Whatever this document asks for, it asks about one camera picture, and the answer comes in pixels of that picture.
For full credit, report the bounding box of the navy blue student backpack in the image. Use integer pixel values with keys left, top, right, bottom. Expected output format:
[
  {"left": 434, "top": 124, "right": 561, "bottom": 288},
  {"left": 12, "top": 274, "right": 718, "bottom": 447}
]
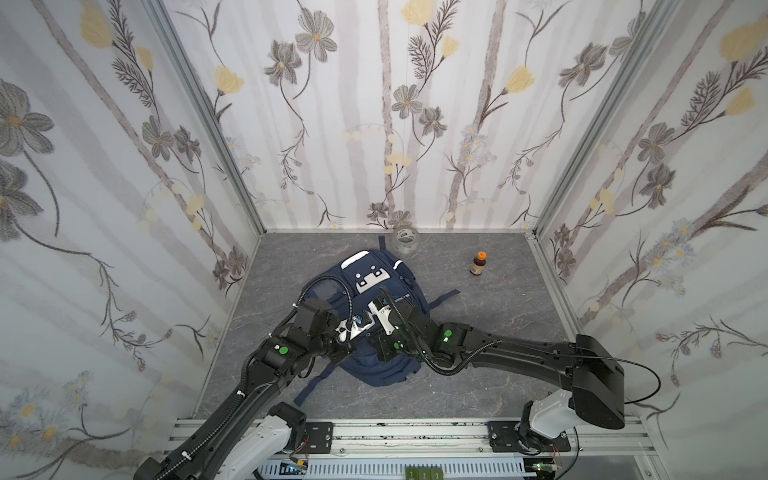
[{"left": 294, "top": 237, "right": 459, "bottom": 406}]

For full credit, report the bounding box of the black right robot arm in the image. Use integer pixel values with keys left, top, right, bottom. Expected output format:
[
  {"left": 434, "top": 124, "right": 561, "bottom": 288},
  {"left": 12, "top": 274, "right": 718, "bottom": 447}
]
[{"left": 368, "top": 300, "right": 625, "bottom": 449}]

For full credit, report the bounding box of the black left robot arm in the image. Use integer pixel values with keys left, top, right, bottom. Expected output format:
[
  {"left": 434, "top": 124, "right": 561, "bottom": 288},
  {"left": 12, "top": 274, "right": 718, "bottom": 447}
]
[{"left": 134, "top": 328, "right": 354, "bottom": 479}]

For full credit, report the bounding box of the brown bottle with orange cap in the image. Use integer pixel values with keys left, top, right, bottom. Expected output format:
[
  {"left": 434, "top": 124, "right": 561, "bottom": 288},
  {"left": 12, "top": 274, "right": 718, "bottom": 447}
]
[{"left": 470, "top": 251, "right": 487, "bottom": 276}]

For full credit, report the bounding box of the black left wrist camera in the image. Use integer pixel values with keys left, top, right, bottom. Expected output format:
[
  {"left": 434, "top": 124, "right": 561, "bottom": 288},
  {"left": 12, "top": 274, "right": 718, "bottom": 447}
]
[{"left": 289, "top": 298, "right": 374, "bottom": 345}]

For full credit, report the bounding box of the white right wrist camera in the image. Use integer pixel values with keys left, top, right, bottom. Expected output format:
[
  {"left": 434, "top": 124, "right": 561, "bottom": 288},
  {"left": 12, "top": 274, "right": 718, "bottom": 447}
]
[{"left": 368, "top": 299, "right": 396, "bottom": 335}]

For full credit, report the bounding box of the black corrugated cable conduit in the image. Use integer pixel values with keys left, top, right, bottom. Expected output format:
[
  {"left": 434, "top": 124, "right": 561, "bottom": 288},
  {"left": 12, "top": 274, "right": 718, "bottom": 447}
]
[{"left": 134, "top": 383, "right": 253, "bottom": 480}]

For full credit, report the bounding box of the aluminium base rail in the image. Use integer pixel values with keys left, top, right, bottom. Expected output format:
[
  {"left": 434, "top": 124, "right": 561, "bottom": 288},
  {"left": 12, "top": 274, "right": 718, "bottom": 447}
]
[{"left": 168, "top": 410, "right": 668, "bottom": 479}]

